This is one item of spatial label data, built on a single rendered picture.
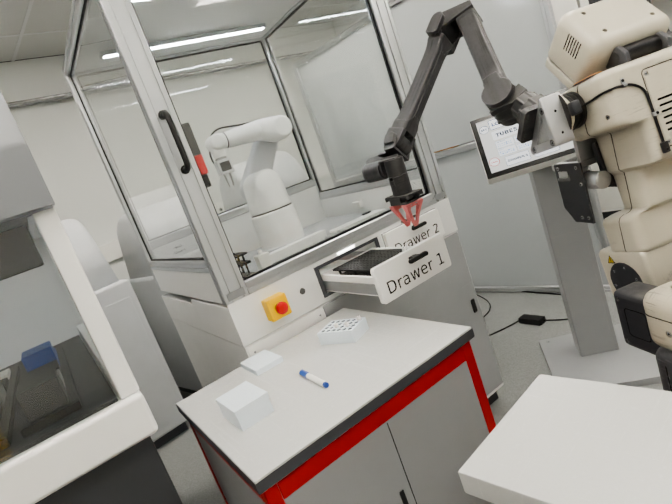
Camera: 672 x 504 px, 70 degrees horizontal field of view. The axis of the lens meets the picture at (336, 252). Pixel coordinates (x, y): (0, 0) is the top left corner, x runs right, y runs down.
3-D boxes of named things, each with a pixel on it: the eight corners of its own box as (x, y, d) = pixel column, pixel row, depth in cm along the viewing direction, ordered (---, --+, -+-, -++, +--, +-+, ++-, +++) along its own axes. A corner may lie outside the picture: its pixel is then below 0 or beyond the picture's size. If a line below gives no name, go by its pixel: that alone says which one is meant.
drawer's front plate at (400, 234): (445, 233, 195) (437, 207, 193) (393, 261, 180) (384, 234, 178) (442, 233, 196) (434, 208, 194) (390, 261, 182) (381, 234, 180)
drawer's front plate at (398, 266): (452, 264, 152) (442, 232, 150) (385, 305, 138) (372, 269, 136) (448, 264, 154) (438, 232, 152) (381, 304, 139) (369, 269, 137)
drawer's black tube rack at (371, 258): (417, 266, 157) (411, 248, 156) (377, 289, 149) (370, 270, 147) (376, 266, 176) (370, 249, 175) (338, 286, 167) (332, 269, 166)
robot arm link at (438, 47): (446, 9, 138) (464, 34, 146) (430, 12, 142) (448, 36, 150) (391, 144, 134) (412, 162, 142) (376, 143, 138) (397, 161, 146)
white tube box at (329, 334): (369, 328, 141) (365, 316, 140) (356, 342, 134) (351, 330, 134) (335, 331, 148) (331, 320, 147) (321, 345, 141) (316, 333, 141)
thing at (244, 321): (458, 229, 201) (448, 197, 198) (244, 347, 151) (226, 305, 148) (336, 239, 282) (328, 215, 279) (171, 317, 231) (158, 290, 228)
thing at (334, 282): (443, 262, 153) (437, 244, 151) (383, 297, 140) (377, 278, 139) (368, 262, 186) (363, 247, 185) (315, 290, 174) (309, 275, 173)
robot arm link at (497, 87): (467, -14, 137) (482, 10, 143) (426, 18, 143) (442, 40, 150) (516, 92, 113) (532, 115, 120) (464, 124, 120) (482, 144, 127)
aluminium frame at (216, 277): (448, 197, 198) (366, -71, 178) (227, 305, 148) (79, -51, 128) (328, 215, 279) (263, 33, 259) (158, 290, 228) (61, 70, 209)
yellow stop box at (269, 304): (293, 312, 154) (285, 292, 153) (274, 323, 151) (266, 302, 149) (286, 311, 159) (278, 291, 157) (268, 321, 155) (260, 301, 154)
